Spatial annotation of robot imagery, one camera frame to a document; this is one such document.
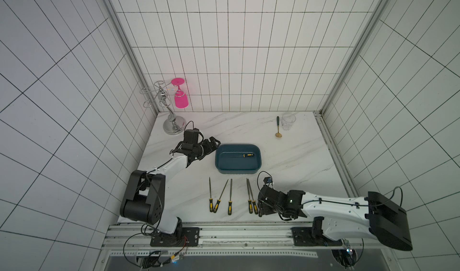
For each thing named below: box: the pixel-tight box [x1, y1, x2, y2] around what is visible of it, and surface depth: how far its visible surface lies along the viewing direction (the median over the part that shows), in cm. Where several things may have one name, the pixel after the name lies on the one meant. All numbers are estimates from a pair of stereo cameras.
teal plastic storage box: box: [215, 143, 262, 175], surface depth 97 cm
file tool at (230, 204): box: [227, 178, 233, 216], surface depth 83 cm
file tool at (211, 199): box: [209, 176, 214, 213], surface depth 82 cm
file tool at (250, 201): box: [246, 177, 253, 215], surface depth 83 cm
